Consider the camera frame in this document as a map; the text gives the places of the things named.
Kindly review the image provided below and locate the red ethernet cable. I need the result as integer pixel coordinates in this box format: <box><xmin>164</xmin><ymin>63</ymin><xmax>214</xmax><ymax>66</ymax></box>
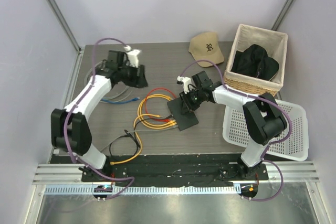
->
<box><xmin>143</xmin><ymin>87</ymin><xmax>176</xmax><ymax>123</ymax></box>

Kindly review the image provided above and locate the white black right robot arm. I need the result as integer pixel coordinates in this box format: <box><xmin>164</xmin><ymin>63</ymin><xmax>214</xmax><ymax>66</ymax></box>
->
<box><xmin>177</xmin><ymin>71</ymin><xmax>287</xmax><ymax>179</ymax></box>

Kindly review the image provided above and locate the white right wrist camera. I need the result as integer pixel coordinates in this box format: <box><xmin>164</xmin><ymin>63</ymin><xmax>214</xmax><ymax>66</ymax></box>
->
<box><xmin>177</xmin><ymin>76</ymin><xmax>192</xmax><ymax>94</ymax></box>

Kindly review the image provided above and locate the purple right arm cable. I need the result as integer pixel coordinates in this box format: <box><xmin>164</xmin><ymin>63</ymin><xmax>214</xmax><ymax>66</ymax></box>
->
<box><xmin>181</xmin><ymin>60</ymin><xmax>292</xmax><ymax>201</ymax></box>

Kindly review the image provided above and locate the black power cable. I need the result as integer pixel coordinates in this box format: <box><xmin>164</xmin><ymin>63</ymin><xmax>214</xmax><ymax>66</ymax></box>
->
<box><xmin>109</xmin><ymin>115</ymin><xmax>173</xmax><ymax>161</ymax></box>

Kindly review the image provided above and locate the wicker basket with liner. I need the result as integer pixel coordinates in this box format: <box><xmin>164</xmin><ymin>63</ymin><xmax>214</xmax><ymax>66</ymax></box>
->
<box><xmin>224</xmin><ymin>24</ymin><xmax>288</xmax><ymax>95</ymax></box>

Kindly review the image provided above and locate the black cap in basket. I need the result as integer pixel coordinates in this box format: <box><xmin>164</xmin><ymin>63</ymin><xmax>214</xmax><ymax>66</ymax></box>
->
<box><xmin>231</xmin><ymin>44</ymin><xmax>279</xmax><ymax>81</ymax></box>

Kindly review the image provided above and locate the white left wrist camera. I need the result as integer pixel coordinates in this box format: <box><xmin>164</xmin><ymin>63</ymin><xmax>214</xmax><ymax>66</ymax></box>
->
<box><xmin>124</xmin><ymin>45</ymin><xmax>141</xmax><ymax>68</ymax></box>

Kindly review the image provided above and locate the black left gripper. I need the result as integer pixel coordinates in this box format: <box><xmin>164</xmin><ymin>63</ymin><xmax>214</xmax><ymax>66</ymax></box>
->
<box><xmin>119</xmin><ymin>62</ymin><xmax>148</xmax><ymax>89</ymax></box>

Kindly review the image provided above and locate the black mounting base plate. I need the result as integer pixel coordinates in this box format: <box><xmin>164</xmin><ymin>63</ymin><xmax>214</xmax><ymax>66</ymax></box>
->
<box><xmin>80</xmin><ymin>154</ymin><xmax>269</xmax><ymax>200</ymax></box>

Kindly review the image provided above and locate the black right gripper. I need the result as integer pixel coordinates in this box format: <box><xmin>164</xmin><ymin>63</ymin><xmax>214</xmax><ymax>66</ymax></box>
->
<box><xmin>181</xmin><ymin>88</ymin><xmax>204</xmax><ymax>114</ymax></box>

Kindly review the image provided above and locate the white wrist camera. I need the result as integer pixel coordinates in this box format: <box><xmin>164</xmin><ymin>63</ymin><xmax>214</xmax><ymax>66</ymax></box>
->
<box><xmin>177</xmin><ymin>76</ymin><xmax>192</xmax><ymax>94</ymax></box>
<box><xmin>124</xmin><ymin>45</ymin><xmax>141</xmax><ymax>68</ymax></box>

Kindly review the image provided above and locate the aluminium front rail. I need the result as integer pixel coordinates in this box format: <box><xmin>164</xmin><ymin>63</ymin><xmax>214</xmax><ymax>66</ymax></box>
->
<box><xmin>33</xmin><ymin>162</ymin><xmax>319</xmax><ymax>195</ymax></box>

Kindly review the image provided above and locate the white plastic perforated basket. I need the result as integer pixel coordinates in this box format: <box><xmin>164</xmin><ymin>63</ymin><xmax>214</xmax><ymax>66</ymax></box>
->
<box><xmin>223</xmin><ymin>94</ymin><xmax>309</xmax><ymax>162</ymax></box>

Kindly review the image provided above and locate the blue ethernet cable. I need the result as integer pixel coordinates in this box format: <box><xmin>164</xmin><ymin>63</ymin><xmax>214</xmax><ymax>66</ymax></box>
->
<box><xmin>101</xmin><ymin>97</ymin><xmax>140</xmax><ymax>103</ymax></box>

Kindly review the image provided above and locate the beige baseball cap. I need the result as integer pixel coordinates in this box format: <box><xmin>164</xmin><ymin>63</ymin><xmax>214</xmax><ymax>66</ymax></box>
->
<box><xmin>188</xmin><ymin>31</ymin><xmax>225</xmax><ymax>68</ymax></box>

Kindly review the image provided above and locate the black network switch box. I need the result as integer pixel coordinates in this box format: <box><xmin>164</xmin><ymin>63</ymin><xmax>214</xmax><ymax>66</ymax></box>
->
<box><xmin>167</xmin><ymin>98</ymin><xmax>198</xmax><ymax>131</ymax></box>

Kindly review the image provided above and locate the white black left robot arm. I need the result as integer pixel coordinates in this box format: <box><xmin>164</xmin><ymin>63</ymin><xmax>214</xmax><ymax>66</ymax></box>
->
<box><xmin>51</xmin><ymin>49</ymin><xmax>148</xmax><ymax>182</ymax></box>

